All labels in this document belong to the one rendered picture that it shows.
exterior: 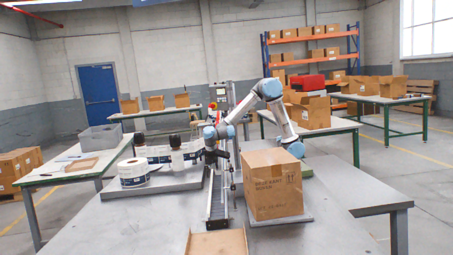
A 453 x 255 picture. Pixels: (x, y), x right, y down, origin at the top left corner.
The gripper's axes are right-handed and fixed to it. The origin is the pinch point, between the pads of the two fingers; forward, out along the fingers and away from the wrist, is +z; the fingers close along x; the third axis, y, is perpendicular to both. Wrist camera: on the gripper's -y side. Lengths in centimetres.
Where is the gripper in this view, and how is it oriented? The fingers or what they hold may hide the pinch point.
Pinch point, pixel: (218, 168)
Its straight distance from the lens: 210.6
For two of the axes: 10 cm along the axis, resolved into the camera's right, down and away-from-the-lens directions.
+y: -9.9, 1.1, 0.1
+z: 0.9, 7.6, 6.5
